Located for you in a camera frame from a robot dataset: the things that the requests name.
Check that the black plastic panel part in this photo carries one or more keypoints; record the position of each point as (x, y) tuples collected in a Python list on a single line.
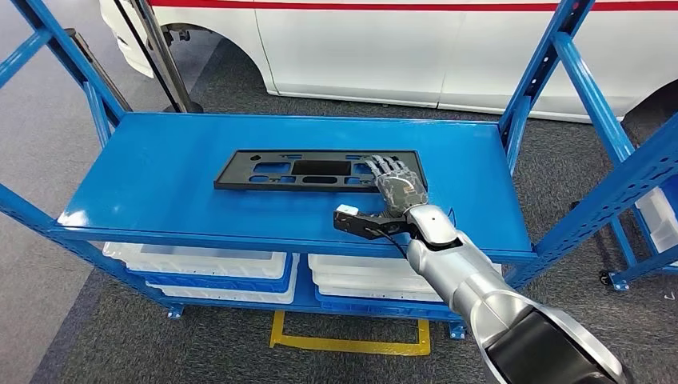
[(238, 177)]

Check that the white car with red stripe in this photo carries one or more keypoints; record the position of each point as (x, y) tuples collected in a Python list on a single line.
[(371, 53)]

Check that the dark stanchion post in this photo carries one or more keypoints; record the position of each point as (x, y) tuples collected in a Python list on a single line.
[(98, 69)]

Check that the silver stanchion post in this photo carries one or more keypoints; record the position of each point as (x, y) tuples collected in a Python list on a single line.
[(167, 58)]

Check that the blue steel shelf rack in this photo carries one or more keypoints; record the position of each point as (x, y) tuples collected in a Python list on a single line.
[(185, 159)]

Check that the black barrier belt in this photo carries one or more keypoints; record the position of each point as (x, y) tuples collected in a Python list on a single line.
[(143, 53)]

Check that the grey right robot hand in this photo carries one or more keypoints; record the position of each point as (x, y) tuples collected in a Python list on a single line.
[(400, 185)]

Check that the blue wheeled rack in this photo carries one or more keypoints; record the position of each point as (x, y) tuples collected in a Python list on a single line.
[(630, 270)]

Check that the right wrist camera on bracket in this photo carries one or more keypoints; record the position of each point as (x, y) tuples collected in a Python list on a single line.
[(365, 225)]

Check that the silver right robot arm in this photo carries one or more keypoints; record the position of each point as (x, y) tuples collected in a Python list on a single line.
[(476, 286)]

